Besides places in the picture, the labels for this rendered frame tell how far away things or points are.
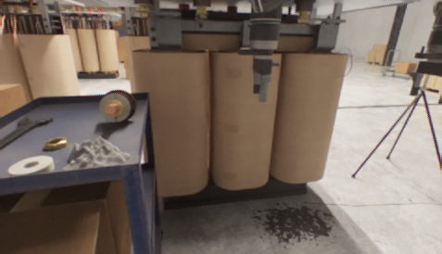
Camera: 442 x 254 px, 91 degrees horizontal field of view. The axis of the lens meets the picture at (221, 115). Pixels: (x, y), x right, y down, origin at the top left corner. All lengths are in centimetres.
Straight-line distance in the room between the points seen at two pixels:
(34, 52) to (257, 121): 260
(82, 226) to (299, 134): 125
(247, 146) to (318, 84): 56
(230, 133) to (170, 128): 35
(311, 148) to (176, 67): 100
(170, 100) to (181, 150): 31
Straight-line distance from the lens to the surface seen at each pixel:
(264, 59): 81
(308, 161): 162
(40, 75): 323
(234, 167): 143
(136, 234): 60
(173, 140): 129
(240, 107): 126
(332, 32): 147
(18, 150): 75
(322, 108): 150
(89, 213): 56
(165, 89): 119
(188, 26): 125
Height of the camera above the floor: 115
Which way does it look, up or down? 20 degrees down
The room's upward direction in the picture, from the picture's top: 1 degrees clockwise
